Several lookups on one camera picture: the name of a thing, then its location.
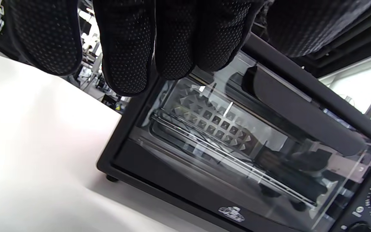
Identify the black toaster oven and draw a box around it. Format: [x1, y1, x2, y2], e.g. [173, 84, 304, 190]
[96, 32, 371, 232]

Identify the black oven control knob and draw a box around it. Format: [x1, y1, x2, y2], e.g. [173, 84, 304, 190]
[347, 222, 371, 232]

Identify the metal oven wire rack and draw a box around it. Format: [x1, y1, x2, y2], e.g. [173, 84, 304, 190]
[149, 112, 319, 207]

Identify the person's left hand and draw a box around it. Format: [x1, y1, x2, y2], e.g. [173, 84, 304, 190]
[0, 0, 371, 97]

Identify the black oven door handle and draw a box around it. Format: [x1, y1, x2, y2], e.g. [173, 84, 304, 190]
[241, 65, 367, 157]

